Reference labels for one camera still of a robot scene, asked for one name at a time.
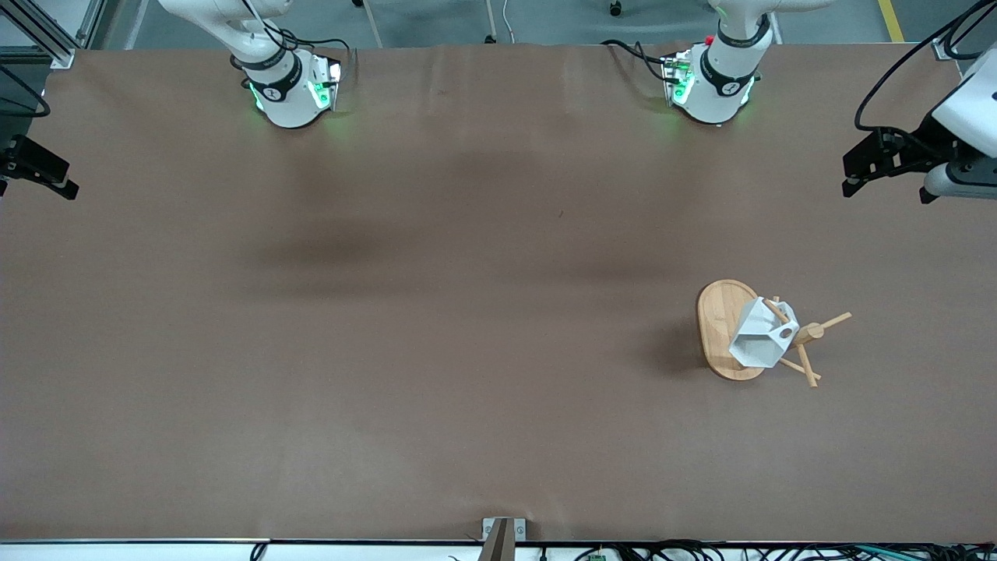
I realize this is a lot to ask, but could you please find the white faceted geometric cup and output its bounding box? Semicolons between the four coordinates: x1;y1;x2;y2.
727;296;801;370

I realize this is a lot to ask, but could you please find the wooden cup rack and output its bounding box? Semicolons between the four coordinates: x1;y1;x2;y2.
696;279;853;389

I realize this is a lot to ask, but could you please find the grey metal table leg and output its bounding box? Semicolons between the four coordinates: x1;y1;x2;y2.
361;0;384;49

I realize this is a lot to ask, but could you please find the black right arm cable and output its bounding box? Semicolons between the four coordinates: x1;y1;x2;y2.
0;64;52;119

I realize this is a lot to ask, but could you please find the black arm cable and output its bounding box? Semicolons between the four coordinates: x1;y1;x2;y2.
0;64;52;119
854;0;997;133

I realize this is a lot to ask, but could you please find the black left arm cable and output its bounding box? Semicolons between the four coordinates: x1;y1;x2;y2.
854;0;997;133

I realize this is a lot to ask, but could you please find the aluminium frame profile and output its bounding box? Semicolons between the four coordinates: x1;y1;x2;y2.
0;0;106;69

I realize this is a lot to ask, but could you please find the black left base cable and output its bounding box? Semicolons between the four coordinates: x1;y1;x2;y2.
602;39;680;83

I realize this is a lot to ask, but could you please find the black cable bundle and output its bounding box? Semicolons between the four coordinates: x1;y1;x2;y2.
576;539;997;561

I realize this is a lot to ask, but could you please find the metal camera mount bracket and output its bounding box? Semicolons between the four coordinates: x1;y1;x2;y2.
481;517;527;542

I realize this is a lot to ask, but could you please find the brown camera pole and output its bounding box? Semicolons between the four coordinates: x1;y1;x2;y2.
477;519;516;561

